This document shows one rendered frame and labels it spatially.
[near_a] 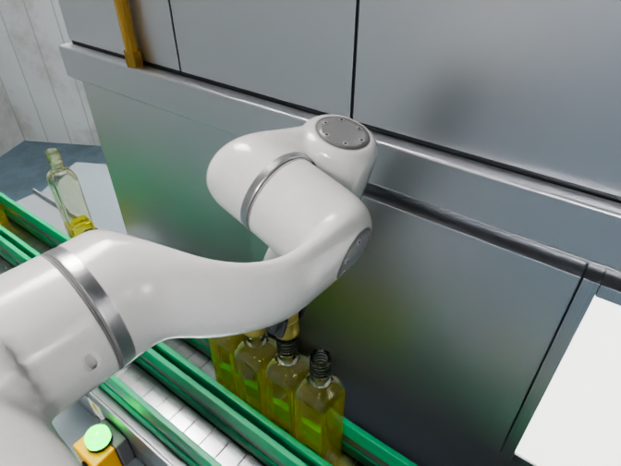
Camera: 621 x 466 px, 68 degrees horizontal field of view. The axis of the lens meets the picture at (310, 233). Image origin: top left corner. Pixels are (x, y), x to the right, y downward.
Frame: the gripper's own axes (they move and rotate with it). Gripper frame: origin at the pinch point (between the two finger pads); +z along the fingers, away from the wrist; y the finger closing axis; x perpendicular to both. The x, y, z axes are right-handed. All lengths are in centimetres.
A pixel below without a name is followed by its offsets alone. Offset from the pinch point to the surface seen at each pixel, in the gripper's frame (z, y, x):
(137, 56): -11.1, -14.1, -45.7
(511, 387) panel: -0.8, -11.6, 28.3
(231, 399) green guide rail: 23.9, 4.2, -2.8
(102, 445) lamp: 40.6, 19.1, -17.8
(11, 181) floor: 194, -71, -262
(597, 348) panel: -13.9, -11.8, 31.0
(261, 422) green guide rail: 22.3, 4.2, 3.5
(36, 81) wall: 154, -124, -304
